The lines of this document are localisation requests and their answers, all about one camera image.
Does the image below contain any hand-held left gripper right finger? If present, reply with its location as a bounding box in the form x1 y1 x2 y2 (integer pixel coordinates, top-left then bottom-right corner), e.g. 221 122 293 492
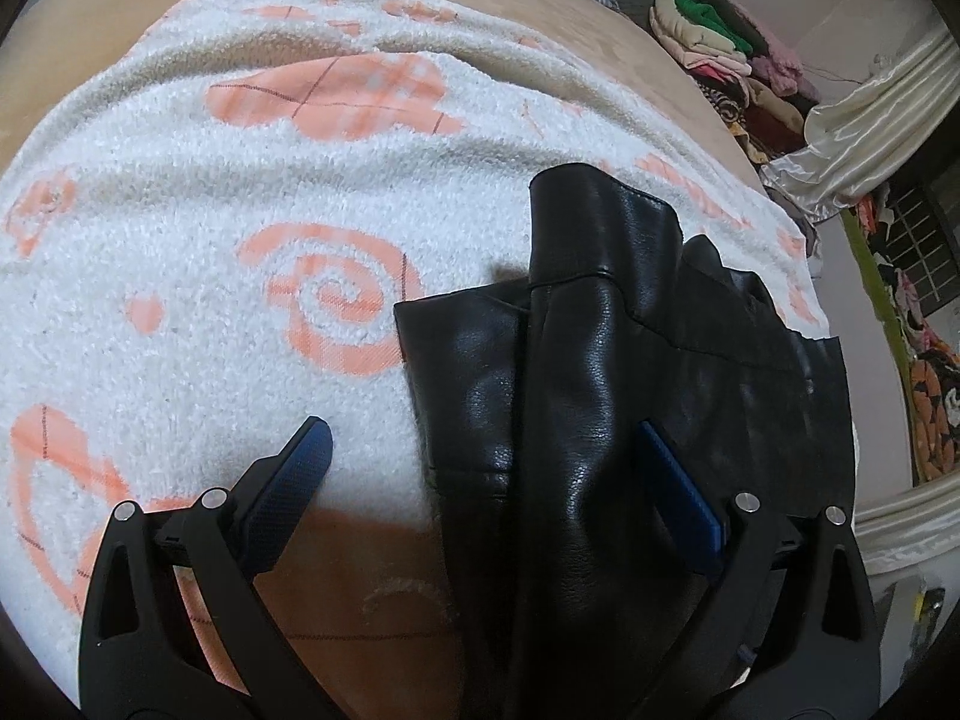
636 420 877 720

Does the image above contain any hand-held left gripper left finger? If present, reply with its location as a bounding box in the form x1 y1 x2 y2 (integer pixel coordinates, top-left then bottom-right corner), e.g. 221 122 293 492
79 416 335 720

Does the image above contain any black leather jacket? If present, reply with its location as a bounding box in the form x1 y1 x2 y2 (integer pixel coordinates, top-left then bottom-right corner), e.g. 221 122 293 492
394 163 857 720

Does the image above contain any pile of folded clothes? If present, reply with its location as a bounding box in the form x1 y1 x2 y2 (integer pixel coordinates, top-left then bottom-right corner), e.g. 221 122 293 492
646 0 826 166

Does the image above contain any white window ledge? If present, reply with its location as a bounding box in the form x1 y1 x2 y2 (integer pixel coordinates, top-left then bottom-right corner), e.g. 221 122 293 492
853 476 960 567

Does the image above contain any white and orange blanket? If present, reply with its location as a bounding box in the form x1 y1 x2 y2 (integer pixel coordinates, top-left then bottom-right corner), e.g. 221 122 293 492
0 0 832 620

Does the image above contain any colourful printed curtain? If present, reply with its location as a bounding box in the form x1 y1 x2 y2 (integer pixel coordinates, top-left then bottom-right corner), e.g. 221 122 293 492
840 191 960 485

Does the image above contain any window grille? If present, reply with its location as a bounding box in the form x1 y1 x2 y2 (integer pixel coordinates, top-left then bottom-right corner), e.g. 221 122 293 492
883 169 960 320

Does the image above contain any cream satin curtain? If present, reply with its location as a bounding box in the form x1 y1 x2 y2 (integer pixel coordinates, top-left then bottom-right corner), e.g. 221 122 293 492
760 21 960 220

